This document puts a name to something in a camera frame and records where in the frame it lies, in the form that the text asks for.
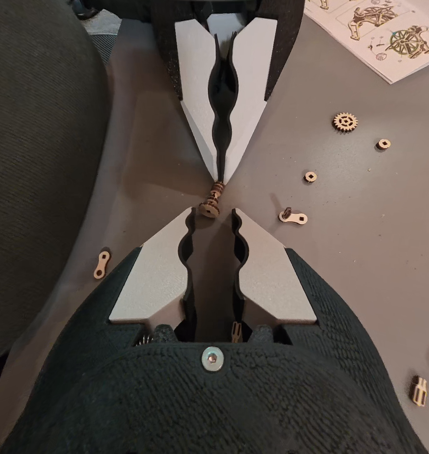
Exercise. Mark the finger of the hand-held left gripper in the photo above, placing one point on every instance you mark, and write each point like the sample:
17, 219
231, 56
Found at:
251, 81
193, 81

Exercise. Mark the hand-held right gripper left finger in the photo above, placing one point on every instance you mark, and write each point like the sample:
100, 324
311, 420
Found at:
150, 287

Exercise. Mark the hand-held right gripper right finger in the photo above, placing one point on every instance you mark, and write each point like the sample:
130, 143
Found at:
274, 283

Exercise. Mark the wooden axle assembly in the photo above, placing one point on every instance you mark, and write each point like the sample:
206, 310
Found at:
211, 202

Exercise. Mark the wooden link with peg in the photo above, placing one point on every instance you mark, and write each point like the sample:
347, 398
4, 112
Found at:
294, 219

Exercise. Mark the flat wooden link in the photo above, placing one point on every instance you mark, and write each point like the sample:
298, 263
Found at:
101, 265

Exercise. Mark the small forked wooden part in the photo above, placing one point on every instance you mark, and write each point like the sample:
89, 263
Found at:
419, 390
236, 331

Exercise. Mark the small wooden gear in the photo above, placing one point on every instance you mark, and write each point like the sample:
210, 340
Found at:
340, 127

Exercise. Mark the round wooden washer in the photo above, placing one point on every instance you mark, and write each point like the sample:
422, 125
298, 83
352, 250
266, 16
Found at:
306, 176
378, 145

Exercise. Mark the instruction booklet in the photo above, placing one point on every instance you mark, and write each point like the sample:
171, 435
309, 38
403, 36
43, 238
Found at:
377, 42

